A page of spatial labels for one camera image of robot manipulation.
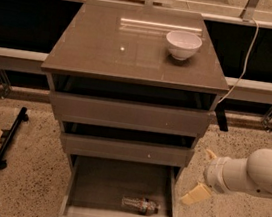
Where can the clear plastic water bottle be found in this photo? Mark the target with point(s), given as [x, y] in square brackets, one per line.
[141, 205]

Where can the grey middle drawer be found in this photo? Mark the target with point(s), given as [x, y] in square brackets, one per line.
[126, 144]

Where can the grey bottom drawer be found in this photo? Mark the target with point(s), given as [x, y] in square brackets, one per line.
[97, 186]

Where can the white ceramic bowl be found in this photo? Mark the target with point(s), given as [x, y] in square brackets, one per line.
[183, 45]

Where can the grey drawer cabinet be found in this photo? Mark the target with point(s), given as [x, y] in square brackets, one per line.
[126, 44]

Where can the black metal stand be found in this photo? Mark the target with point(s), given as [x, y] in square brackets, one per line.
[8, 135]

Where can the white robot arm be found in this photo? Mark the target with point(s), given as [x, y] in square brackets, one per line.
[225, 175]

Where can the grey drawer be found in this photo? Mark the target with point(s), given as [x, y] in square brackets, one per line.
[131, 107]
[97, 186]
[126, 144]

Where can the grey top drawer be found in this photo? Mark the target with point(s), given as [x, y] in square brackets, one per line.
[131, 107]

